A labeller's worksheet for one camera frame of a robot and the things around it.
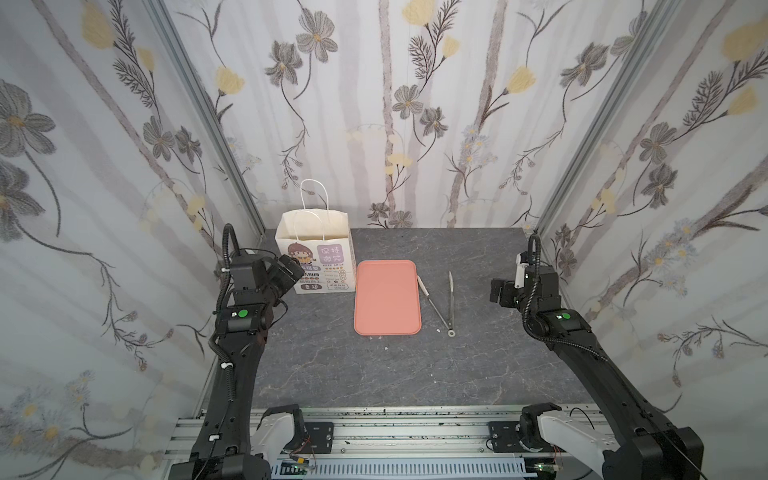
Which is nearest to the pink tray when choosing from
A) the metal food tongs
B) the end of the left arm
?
the metal food tongs

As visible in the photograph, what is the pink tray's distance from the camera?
0.95 metres

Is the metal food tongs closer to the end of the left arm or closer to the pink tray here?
the pink tray
